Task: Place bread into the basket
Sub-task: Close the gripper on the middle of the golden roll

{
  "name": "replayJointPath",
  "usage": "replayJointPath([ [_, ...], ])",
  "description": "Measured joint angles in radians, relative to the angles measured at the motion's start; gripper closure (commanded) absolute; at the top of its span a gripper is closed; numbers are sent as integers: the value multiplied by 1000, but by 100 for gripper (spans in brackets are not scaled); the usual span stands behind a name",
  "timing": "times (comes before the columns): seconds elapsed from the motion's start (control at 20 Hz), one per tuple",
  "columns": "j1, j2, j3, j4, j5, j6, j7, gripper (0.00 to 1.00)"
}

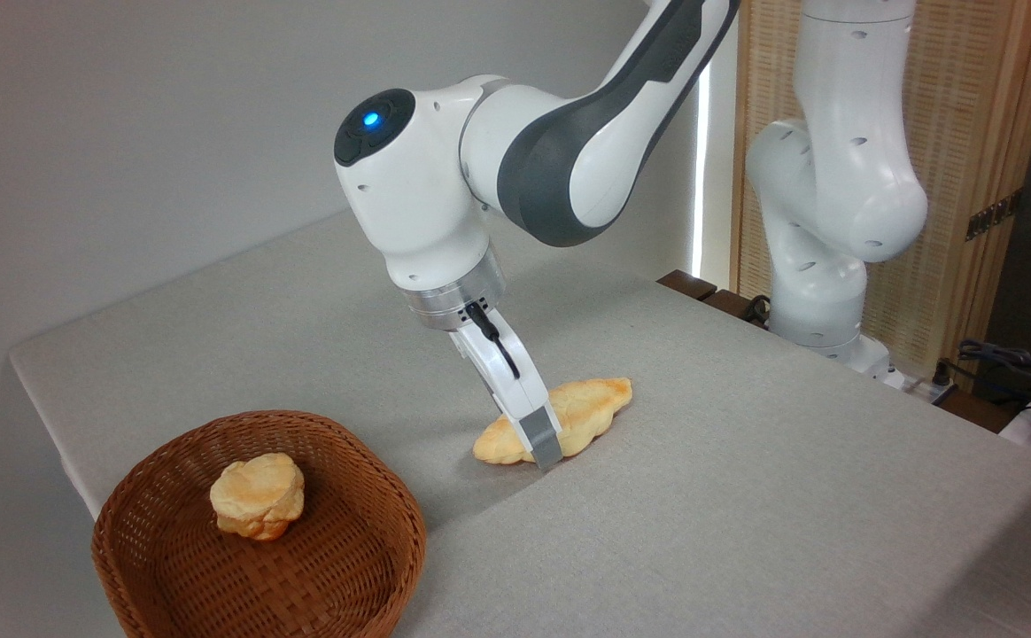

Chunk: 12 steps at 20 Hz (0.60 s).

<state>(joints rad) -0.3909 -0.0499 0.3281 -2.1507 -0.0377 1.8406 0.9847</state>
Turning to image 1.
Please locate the wooden bamboo folding screen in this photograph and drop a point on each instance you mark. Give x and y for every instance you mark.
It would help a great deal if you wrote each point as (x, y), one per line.
(958, 106)

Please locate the long braided bread loaf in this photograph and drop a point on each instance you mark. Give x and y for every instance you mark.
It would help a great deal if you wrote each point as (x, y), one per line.
(595, 408)

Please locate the round golden bread roll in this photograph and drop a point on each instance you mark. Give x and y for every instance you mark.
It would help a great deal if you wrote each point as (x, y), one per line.
(257, 496)

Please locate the dark brown wooden board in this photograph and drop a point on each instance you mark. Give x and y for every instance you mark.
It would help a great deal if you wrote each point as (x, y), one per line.
(688, 283)

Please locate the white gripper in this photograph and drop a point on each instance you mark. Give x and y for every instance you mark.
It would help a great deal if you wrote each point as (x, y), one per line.
(507, 377)

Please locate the brown woven wicker basket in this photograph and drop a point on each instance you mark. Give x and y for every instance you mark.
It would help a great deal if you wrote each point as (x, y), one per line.
(338, 549)

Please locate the dark metal screen hinge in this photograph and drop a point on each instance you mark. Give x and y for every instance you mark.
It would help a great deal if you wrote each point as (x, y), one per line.
(994, 214)

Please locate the grey tablecloth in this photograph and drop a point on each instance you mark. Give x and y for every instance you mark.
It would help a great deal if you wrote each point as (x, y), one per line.
(657, 532)

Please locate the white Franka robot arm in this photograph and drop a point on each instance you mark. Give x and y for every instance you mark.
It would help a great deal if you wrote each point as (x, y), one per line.
(418, 195)

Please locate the white power strip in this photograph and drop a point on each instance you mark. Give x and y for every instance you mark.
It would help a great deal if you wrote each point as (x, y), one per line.
(927, 390)

